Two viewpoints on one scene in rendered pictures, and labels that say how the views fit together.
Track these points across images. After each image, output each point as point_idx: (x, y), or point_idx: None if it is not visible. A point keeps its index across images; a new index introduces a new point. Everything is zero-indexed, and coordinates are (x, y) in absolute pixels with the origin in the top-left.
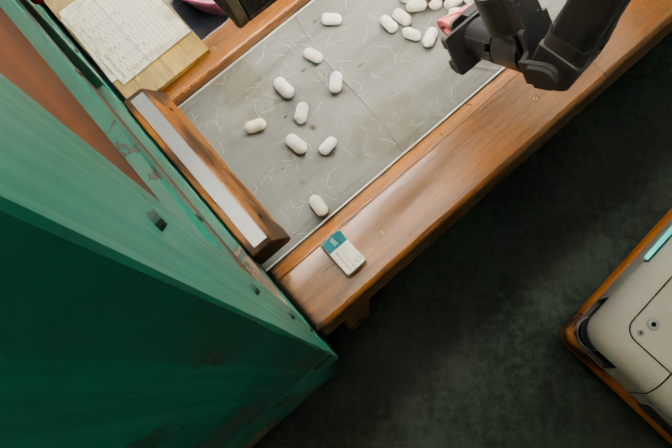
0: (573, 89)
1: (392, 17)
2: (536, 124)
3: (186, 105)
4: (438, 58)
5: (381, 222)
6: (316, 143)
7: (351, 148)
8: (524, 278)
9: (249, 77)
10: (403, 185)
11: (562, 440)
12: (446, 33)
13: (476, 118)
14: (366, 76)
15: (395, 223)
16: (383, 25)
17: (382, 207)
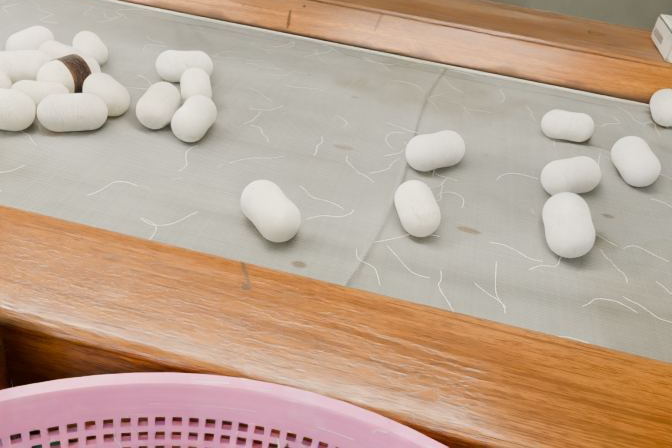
0: None
1: (161, 134)
2: None
3: None
4: (219, 66)
5: (585, 35)
6: (581, 154)
7: (521, 114)
8: None
9: (640, 336)
10: (508, 28)
11: None
12: None
13: None
14: (358, 133)
15: (566, 26)
16: (208, 121)
17: (566, 37)
